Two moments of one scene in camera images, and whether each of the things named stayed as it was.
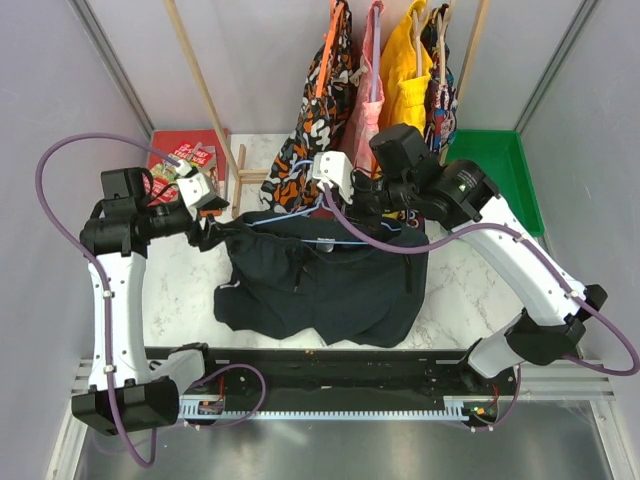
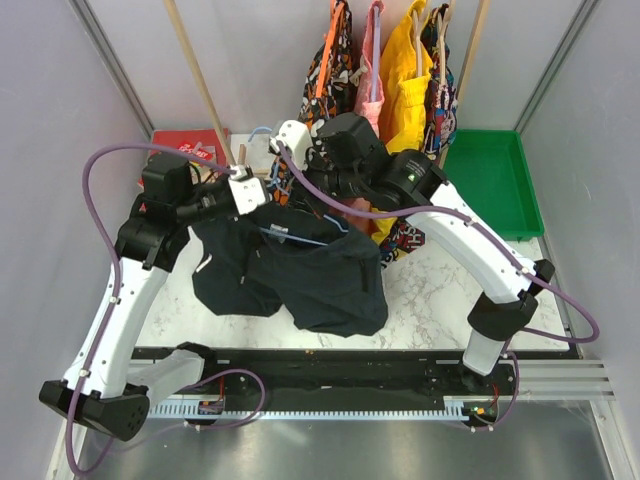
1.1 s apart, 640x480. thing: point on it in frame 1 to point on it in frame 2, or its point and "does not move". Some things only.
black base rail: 352,373 does not move
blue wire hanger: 310,208 to 280,232
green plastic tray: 501,154 does not move
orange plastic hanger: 328,42 does not move
